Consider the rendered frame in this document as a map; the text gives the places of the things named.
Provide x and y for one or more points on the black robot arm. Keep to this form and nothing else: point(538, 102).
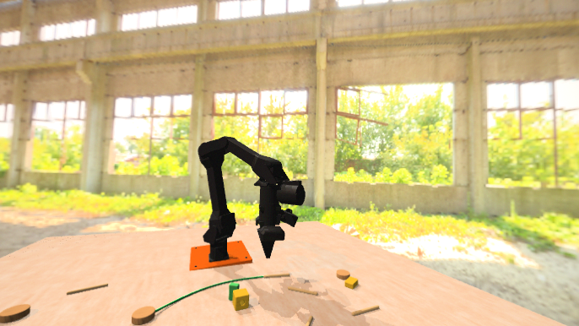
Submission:
point(221, 223)

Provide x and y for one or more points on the yellow square block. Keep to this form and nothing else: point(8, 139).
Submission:
point(240, 299)

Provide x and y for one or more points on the small yellow block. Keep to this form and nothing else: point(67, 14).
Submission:
point(351, 282)

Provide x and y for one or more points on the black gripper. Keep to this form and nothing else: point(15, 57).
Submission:
point(269, 230)

